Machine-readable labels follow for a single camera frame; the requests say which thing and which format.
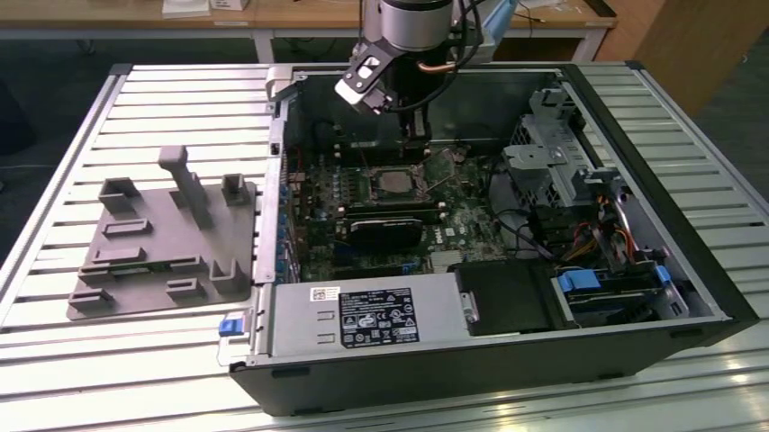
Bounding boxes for orange yellow power wires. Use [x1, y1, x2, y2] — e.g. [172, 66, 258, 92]
[570, 193, 640, 266]

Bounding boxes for grey parts rack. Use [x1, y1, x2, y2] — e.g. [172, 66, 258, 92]
[64, 146, 259, 321]

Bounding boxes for wooden cabinet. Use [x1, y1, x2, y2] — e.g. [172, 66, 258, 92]
[594, 0, 752, 118]

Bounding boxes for silver power supply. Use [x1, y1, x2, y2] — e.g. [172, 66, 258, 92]
[263, 273, 482, 361]

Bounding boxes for CPU socket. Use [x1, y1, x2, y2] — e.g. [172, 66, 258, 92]
[363, 164, 435, 203]

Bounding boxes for metal socket cover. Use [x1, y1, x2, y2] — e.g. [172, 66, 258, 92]
[417, 148, 477, 200]

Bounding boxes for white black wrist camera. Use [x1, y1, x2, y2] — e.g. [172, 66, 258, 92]
[332, 42, 393, 116]

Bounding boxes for blue disk carrier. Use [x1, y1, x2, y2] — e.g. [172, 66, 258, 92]
[555, 267, 606, 302]

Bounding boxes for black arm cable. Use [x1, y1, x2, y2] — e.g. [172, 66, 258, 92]
[447, 0, 489, 73]

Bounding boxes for black plastic shroud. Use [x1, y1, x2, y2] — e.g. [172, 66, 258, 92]
[450, 260, 563, 338]

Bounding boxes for green motherboard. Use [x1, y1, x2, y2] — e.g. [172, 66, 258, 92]
[282, 148, 511, 283]

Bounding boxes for silver green CPU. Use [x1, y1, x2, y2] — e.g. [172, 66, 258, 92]
[375, 169, 417, 194]

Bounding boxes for black PC case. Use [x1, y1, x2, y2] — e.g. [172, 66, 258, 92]
[226, 61, 760, 418]

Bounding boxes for wooden desk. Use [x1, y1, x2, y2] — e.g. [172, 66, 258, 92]
[0, 0, 619, 64]

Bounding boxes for black graphics card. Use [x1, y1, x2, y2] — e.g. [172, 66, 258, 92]
[346, 217, 427, 253]

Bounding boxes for black expansion slot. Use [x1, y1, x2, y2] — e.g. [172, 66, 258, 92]
[332, 265, 405, 279]

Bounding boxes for grey metal drive cage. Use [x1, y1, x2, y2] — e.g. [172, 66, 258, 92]
[501, 87, 623, 211]

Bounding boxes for green RAM stick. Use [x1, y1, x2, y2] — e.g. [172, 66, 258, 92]
[104, 265, 174, 275]

